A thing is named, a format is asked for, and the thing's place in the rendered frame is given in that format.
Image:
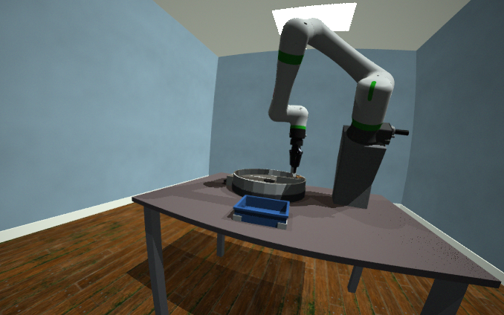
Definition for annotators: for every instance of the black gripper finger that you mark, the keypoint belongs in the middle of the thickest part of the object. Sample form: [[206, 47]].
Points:
[[296, 162], [291, 155]]

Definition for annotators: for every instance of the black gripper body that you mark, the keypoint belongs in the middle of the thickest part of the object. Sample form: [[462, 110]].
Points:
[[296, 144]]

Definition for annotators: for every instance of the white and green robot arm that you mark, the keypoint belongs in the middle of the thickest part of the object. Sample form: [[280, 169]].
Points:
[[373, 91]]

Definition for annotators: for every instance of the blue open crate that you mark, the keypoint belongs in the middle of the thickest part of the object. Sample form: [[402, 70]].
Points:
[[271, 214]]

